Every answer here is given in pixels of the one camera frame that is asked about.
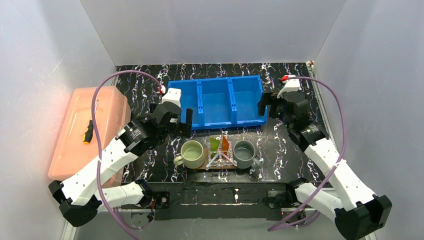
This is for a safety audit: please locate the light green ceramic mug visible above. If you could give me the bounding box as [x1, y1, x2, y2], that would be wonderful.
[173, 140, 205, 169]

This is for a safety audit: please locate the green toothpaste tube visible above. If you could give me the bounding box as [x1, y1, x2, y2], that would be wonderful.
[209, 137, 221, 158]

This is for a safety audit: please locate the blue three-compartment plastic bin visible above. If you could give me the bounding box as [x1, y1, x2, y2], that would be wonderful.
[168, 75, 268, 130]

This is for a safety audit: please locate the orange toothpaste tube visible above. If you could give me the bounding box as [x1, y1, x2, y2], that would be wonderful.
[221, 136, 230, 154]

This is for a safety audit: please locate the clear plastic holder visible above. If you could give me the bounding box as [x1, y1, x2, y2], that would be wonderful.
[204, 136, 236, 170]

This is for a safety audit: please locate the oval wooden tray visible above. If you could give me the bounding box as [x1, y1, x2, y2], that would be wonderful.
[195, 147, 237, 171]

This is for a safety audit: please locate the grey ceramic mug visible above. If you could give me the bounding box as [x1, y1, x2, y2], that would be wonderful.
[233, 140, 262, 170]

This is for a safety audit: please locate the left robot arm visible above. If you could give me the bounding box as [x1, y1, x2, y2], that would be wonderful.
[48, 101, 193, 227]

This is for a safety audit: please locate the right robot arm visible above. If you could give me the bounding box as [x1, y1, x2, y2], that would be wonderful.
[257, 91, 393, 240]

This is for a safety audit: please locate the yellow black screwdriver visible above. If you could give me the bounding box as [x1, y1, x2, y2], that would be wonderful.
[82, 119, 94, 145]

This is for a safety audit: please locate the pink plastic storage box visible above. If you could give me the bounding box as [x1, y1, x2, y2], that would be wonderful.
[47, 85, 132, 190]

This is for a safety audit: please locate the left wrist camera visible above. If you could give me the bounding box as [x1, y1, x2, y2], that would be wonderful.
[161, 88, 182, 108]

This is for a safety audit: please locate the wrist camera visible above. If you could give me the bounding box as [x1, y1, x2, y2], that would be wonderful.
[277, 75, 301, 99]
[161, 88, 182, 108]

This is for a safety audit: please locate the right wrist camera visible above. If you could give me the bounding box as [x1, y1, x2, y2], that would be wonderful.
[277, 75, 301, 99]

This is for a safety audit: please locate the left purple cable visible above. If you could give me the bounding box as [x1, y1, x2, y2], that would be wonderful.
[91, 69, 167, 240]

